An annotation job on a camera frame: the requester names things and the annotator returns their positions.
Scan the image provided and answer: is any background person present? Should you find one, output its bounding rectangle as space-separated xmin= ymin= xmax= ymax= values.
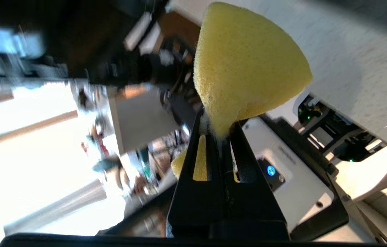
xmin=91 ymin=154 xmax=154 ymax=198

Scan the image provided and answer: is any yellow fish-shaped sponge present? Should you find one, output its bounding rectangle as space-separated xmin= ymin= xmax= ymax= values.
xmin=171 ymin=2 xmax=313 ymax=181

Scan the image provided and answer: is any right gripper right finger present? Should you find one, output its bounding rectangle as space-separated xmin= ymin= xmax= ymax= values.
xmin=222 ymin=120 xmax=290 ymax=239

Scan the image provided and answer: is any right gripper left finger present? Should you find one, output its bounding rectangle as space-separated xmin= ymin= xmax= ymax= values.
xmin=167 ymin=109 xmax=229 ymax=239

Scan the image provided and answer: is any white black robot chassis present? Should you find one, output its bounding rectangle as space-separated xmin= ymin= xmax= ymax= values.
xmin=242 ymin=90 xmax=387 ymax=245

